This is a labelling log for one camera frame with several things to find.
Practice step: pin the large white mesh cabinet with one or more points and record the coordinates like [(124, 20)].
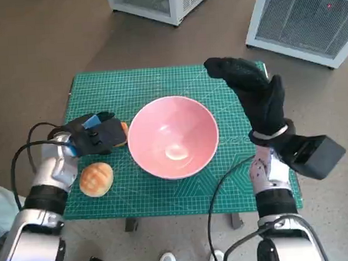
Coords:
[(300, 19)]

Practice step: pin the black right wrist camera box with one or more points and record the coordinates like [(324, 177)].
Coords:
[(320, 157)]

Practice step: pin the pink bowl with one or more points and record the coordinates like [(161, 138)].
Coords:
[(174, 127)]

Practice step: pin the small white mesh cabinet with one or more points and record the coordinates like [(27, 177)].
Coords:
[(142, 6)]

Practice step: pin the round toy bread bun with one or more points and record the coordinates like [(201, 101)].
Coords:
[(95, 179)]

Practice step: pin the grey table leg bracket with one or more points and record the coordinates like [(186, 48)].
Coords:
[(132, 224), (236, 220)]

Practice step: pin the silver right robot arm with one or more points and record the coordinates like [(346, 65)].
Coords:
[(273, 207)]

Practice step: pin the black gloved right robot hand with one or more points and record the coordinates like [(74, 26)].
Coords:
[(264, 107)]

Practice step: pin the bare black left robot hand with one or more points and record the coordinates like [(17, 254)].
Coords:
[(103, 136)]

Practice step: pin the long striped toy bread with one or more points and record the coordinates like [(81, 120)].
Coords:
[(124, 129)]

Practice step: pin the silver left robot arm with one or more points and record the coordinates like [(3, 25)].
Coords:
[(49, 167)]

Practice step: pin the green cutting mat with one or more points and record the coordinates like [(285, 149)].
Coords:
[(166, 196)]

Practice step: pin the person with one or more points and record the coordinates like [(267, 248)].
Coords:
[(1, 206)]

